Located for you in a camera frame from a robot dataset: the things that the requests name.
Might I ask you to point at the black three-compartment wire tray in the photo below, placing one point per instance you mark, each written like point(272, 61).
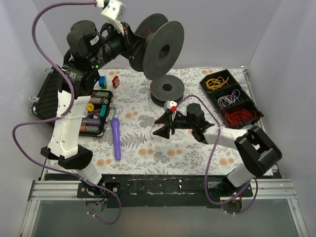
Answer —
point(233, 104)

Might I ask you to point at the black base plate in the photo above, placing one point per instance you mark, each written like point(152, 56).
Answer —
point(155, 190)

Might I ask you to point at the aluminium frame rail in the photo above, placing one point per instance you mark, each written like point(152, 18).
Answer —
point(69, 190)

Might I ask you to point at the black poker chip case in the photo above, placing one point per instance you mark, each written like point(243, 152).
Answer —
point(96, 111)

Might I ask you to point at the grey cable spool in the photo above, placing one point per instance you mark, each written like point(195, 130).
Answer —
point(163, 44)
point(167, 88)

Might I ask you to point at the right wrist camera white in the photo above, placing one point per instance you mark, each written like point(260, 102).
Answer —
point(170, 107)

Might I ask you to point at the floral patterned table mat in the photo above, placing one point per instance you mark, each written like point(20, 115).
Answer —
point(141, 151)

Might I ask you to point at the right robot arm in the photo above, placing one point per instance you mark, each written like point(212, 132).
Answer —
point(256, 149)

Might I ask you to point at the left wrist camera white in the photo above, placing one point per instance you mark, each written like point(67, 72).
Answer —
point(113, 13)

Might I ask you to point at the blue green toy block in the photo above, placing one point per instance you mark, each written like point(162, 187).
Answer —
point(103, 82)

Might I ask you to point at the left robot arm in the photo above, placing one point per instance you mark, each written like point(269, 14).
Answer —
point(88, 52)

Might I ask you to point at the purple toy microphone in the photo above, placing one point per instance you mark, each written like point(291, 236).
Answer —
point(115, 124)

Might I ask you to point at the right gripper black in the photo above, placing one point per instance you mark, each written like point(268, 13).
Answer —
point(171, 124)

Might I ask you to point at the red toy block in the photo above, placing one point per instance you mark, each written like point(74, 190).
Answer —
point(115, 82)

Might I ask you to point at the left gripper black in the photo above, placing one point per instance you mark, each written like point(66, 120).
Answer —
point(130, 43)

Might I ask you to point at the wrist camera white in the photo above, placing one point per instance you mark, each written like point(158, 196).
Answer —
point(113, 13)
point(170, 107)

